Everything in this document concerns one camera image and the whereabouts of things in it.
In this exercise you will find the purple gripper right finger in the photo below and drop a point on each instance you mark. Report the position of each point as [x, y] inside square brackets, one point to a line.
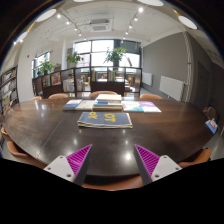
[153, 167]

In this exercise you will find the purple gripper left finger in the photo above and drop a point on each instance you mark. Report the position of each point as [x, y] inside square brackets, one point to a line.
[73, 167]

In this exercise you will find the orange chair near centre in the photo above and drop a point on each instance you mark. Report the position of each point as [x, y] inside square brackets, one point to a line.
[113, 183]

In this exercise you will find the orange chair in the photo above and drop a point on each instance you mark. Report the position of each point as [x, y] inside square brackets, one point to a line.
[150, 96]
[203, 155]
[113, 183]
[103, 93]
[58, 95]
[19, 154]

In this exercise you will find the orange chair near right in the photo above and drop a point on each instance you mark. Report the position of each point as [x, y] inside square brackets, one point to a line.
[203, 155]

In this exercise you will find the orange chair near left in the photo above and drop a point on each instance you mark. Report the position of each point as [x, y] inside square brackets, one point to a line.
[19, 154]

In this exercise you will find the purple and white magazine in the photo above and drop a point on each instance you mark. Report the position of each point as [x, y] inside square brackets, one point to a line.
[148, 107]

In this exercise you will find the dark blue book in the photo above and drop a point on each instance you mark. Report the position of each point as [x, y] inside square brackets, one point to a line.
[71, 104]

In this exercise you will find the colourful magazine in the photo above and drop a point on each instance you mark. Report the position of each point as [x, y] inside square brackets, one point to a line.
[132, 106]

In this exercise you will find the cream white book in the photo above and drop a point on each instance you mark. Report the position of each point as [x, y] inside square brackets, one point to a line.
[85, 105]

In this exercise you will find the orange chair far right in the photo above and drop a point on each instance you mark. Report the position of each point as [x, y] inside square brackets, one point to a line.
[150, 96]

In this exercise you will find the stack of books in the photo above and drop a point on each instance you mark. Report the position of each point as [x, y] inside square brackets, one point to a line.
[108, 102]

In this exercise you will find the blue box on floor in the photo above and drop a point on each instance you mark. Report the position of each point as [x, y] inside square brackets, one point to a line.
[211, 124]

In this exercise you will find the orange chair far left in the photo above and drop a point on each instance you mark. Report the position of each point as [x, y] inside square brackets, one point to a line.
[58, 95]

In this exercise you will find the orange chair far left corner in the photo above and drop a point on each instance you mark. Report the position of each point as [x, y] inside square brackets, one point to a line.
[37, 98]

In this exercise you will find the orange chair far centre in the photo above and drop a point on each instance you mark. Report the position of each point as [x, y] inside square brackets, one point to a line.
[103, 93]

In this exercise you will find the black shelf divider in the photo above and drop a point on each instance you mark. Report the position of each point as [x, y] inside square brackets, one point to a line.
[85, 80]

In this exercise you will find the left potted plant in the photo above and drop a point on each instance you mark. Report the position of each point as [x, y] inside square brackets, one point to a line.
[45, 68]

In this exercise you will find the potted plant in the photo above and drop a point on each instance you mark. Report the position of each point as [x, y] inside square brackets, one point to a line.
[73, 59]
[45, 68]
[115, 55]

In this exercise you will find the middle potted plant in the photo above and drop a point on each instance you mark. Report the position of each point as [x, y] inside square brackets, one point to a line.
[73, 59]

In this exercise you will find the right potted plant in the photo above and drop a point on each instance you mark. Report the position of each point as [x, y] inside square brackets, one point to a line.
[115, 55]

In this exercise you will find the ceiling air conditioner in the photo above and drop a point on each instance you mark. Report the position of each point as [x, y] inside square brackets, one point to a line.
[100, 25]

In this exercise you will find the white wall radiator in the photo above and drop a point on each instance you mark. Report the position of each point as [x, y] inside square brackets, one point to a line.
[171, 87]

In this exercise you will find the white board on wall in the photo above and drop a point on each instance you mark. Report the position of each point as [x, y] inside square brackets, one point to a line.
[147, 78]

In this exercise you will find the wall bookshelf at left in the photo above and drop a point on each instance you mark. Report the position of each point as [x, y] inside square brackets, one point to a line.
[8, 89]

